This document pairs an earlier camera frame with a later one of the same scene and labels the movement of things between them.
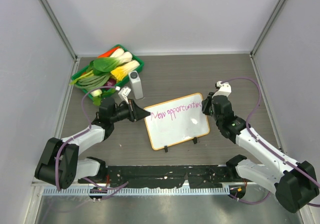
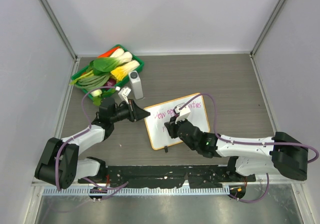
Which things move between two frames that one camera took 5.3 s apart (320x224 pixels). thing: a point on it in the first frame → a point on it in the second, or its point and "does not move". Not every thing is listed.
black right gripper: [206, 103] → [172, 127]
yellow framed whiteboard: [175, 121] does not move
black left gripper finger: [135, 112] does not move
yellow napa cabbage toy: [120, 72] does not move
